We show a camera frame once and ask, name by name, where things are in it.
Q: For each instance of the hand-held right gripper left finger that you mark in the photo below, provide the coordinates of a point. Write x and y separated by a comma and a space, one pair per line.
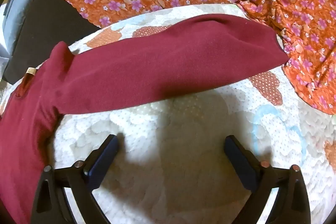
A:
102, 158

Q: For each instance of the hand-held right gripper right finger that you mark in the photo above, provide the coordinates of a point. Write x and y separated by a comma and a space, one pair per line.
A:
240, 161

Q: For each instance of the maroon sweater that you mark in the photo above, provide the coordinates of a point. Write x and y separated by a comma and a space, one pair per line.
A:
157, 69

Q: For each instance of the white quilted heart blanket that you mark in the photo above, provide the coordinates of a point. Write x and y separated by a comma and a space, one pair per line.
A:
170, 148

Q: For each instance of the dark brown mattress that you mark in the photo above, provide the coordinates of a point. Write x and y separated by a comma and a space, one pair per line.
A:
44, 29

